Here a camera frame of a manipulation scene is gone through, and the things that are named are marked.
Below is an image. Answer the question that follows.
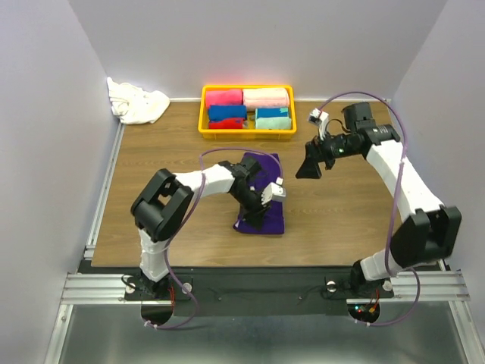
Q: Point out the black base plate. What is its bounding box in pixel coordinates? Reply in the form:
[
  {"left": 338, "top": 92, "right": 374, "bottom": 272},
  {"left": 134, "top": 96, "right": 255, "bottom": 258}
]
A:
[{"left": 121, "top": 266, "right": 393, "bottom": 322}]

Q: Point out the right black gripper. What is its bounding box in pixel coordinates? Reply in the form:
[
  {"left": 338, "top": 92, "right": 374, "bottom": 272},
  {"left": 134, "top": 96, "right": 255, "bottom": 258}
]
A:
[{"left": 296, "top": 126, "right": 361, "bottom": 179}]

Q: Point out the hot pink rolled towel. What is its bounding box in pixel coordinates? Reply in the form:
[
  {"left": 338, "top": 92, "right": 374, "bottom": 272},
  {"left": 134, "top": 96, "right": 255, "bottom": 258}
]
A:
[{"left": 205, "top": 89, "right": 243, "bottom": 108}]

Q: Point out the aluminium frame rail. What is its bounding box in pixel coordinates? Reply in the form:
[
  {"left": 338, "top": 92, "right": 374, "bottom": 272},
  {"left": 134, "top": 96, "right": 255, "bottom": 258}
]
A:
[{"left": 61, "top": 271, "right": 471, "bottom": 305}]

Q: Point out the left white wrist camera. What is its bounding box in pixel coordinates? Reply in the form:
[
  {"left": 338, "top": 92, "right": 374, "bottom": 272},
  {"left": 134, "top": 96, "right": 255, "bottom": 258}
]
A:
[{"left": 261, "top": 182, "right": 286, "bottom": 205}]

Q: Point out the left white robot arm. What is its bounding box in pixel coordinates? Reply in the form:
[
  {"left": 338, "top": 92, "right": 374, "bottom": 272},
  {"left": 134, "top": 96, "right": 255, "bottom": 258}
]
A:
[{"left": 130, "top": 156, "right": 284, "bottom": 299}]

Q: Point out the light pink rolled towel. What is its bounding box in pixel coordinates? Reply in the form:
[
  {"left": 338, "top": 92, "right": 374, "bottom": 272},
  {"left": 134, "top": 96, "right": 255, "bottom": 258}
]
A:
[{"left": 242, "top": 87, "right": 290, "bottom": 111}]

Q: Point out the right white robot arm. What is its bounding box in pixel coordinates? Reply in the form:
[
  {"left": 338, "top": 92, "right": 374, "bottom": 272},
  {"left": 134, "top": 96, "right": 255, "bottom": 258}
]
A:
[{"left": 296, "top": 102, "right": 462, "bottom": 296}]

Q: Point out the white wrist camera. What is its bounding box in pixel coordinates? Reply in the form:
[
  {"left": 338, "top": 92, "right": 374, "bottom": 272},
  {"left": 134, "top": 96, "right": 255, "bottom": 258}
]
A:
[
  {"left": 261, "top": 182, "right": 286, "bottom": 205},
  {"left": 308, "top": 108, "right": 330, "bottom": 140}
]

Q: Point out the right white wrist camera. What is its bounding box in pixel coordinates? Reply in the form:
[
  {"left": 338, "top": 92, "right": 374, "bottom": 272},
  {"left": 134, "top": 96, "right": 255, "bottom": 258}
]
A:
[{"left": 308, "top": 108, "right": 330, "bottom": 140}]

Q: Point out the red rolled towel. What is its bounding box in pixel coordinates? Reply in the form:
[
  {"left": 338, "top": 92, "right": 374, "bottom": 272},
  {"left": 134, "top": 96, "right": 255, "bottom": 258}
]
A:
[{"left": 208, "top": 118, "right": 246, "bottom": 130}]

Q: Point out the teal mint rolled towel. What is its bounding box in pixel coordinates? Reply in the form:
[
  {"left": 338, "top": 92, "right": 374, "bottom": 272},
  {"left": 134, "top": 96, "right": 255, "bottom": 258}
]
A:
[{"left": 255, "top": 108, "right": 292, "bottom": 130}]

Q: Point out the purple towel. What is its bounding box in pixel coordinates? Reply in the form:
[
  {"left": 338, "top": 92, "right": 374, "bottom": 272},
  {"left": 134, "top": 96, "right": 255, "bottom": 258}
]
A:
[{"left": 233, "top": 152, "right": 285, "bottom": 235}]

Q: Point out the blue rolled towel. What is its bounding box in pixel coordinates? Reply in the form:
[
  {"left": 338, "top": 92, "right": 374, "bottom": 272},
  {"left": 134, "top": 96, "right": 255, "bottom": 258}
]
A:
[{"left": 208, "top": 105, "right": 247, "bottom": 121}]

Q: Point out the white towel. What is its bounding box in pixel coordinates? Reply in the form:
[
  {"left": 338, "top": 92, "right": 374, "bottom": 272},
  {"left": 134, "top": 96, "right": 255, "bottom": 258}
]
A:
[{"left": 106, "top": 77, "right": 171, "bottom": 125}]

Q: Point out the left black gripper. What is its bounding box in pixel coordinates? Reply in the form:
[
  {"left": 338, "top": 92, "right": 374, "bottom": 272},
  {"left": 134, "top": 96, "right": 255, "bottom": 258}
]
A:
[{"left": 230, "top": 186, "right": 271, "bottom": 232}]

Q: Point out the yellow plastic basket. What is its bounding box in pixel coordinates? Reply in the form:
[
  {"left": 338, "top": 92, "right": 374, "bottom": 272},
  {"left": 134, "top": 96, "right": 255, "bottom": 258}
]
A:
[{"left": 198, "top": 85, "right": 297, "bottom": 140}]

